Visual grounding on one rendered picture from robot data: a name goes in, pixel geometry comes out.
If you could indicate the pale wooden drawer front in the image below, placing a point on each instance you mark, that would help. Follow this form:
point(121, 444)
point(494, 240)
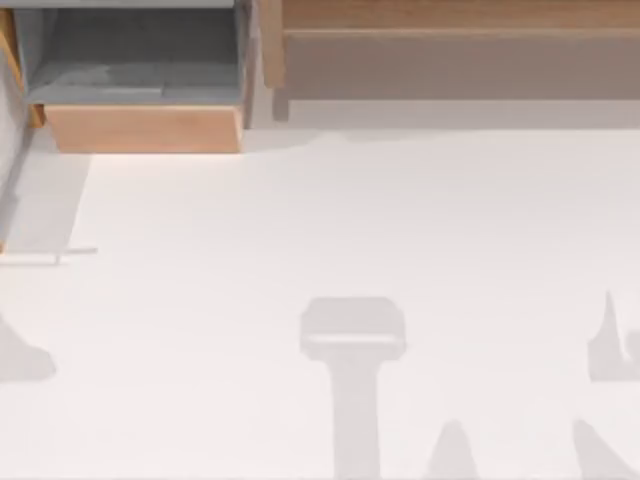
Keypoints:
point(145, 129)

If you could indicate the wooden cupboard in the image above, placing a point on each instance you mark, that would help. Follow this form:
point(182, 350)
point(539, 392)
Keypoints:
point(450, 50)

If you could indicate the pulled-out grey drawer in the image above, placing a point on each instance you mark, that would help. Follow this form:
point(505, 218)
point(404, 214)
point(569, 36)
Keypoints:
point(140, 55)

